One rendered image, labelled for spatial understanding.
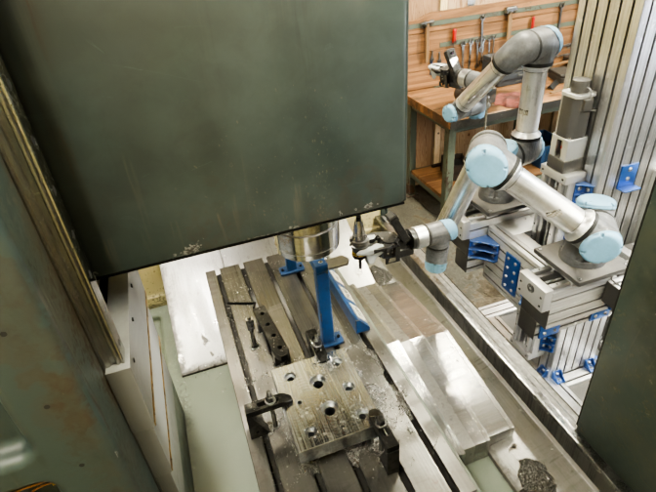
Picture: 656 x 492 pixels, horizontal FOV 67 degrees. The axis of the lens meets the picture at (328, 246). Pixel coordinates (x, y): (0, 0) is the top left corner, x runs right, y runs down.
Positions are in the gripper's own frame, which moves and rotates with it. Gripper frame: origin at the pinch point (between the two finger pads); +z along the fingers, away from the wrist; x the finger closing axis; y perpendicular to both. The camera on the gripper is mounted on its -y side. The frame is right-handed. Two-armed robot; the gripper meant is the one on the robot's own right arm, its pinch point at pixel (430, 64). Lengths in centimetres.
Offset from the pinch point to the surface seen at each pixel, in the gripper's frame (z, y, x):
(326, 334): -73, 35, -118
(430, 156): 118, 135, 99
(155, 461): -99, 10, -175
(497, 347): -102, 57, -69
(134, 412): -100, -7, -172
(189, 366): -27, 61, -159
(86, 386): -108, -27, -174
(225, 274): -15, 38, -129
